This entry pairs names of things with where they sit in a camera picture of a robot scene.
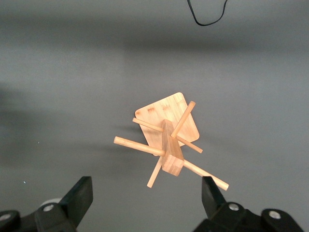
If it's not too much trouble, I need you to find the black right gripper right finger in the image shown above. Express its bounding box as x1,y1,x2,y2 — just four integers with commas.
193,176,305,232

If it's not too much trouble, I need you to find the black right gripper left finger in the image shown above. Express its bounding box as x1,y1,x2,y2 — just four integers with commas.
0,176,94,232

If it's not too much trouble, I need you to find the wooden cup rack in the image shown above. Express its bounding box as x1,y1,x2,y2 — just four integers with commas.
113,92,229,191

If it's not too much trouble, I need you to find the black looped table cable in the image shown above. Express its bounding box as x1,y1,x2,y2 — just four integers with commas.
187,0,229,26

